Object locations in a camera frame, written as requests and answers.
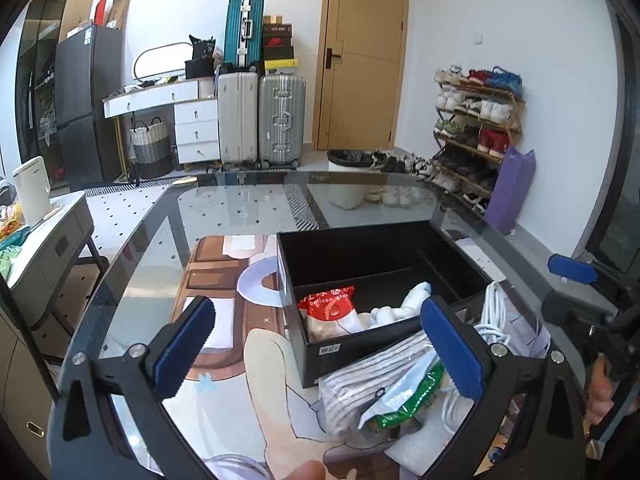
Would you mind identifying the pile of colourful packets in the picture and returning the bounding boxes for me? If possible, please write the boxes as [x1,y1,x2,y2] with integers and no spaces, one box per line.
[0,200,32,281]

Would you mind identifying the white soft roll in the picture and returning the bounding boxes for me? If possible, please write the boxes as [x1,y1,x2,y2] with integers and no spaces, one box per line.
[357,282,433,331]

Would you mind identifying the cluster of loose shoes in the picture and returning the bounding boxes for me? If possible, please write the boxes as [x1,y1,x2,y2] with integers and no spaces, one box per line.
[365,150,437,208]

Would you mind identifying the teal suitcase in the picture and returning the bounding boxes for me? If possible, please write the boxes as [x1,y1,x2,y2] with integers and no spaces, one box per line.
[223,0,265,68]

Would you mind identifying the white foam sheet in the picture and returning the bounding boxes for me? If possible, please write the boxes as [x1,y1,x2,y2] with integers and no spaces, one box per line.
[387,425,481,478]

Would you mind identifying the black storage box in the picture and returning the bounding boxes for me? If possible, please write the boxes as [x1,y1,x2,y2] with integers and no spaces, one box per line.
[276,220,493,390]

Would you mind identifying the grey white striped cloth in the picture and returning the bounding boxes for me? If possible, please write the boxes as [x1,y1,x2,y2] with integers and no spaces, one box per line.
[320,332,436,436]

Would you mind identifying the white vanity desk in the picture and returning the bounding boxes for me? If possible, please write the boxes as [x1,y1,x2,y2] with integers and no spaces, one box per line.
[102,76,221,163]

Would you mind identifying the purple paper bag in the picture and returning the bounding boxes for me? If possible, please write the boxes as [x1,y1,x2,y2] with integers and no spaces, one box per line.
[482,147,537,236]

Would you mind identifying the rows of assorted shoes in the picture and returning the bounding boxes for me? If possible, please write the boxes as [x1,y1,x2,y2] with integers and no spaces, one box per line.
[433,65,523,213]

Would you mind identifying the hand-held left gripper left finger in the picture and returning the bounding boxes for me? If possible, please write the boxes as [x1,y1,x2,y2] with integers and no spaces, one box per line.
[46,295,217,480]

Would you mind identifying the white suitcase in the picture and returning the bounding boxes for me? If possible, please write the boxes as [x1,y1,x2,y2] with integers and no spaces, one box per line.
[217,71,259,165]

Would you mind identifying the red white packet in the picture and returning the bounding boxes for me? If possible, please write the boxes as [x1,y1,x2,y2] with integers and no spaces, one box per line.
[298,286,368,343]

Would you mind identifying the silver suitcase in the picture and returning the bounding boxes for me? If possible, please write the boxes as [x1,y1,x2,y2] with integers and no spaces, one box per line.
[257,74,307,168]

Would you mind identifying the dark glass wardrobe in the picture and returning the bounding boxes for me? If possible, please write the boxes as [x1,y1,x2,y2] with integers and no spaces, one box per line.
[15,0,98,176]

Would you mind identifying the zip bag of white cable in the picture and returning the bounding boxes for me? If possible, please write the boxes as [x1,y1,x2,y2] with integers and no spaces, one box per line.
[440,280,551,436]

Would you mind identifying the white patterned rug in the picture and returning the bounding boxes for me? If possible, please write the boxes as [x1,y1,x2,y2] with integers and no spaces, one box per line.
[82,180,326,266]

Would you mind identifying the black bag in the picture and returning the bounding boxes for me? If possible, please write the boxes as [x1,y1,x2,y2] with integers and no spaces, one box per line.
[185,35,218,80]

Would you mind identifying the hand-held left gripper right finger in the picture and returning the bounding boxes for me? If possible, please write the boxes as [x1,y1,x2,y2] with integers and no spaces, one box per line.
[417,296,587,480]

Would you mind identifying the white green plastic packet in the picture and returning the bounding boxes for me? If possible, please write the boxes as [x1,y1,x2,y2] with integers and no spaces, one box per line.
[357,355,448,431]

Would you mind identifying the grey side table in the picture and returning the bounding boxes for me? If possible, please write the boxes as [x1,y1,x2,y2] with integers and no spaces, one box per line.
[0,190,108,331]

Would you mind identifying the black framed glass door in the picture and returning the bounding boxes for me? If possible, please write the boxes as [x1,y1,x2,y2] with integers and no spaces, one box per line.
[582,10,640,281]

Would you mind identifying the dark grey fridge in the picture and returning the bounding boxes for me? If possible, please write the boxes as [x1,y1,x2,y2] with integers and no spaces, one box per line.
[54,24,126,191]

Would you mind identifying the white electric kettle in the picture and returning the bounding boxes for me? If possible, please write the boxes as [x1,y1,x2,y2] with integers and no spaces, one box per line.
[12,156,52,227]

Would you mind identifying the beige cabinet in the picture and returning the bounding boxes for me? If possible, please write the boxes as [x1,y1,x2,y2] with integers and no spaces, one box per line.
[0,280,68,480]

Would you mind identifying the black shoebox red logo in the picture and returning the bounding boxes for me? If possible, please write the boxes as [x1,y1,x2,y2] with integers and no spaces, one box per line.
[263,35,295,61]

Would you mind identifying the cardboard box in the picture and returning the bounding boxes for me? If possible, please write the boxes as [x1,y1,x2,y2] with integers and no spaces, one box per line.
[105,0,130,31]

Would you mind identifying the tan wooden door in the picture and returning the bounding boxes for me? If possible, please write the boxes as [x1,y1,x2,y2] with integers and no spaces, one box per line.
[314,0,408,153]

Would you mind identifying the oval mirror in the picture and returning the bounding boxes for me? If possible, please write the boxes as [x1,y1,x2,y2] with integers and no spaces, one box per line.
[132,42,193,83]

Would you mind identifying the printed table mat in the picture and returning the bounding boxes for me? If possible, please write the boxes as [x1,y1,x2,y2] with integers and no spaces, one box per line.
[170,232,556,480]

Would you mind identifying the wooden shoe rack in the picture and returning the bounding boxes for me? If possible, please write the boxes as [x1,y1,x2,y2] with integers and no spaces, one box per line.
[432,65,527,216]

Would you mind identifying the woven laundry basket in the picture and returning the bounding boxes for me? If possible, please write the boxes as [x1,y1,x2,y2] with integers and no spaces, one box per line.
[129,116,173,179]

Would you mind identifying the white trash bin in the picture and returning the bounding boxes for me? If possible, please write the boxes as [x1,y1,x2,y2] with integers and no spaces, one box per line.
[327,149,376,210]

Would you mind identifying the person's right hand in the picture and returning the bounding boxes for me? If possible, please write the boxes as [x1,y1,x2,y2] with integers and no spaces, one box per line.
[585,355,615,426]

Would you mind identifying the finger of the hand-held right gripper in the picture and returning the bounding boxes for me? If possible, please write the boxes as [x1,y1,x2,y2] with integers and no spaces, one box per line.
[542,291,616,333]
[548,254,626,293]

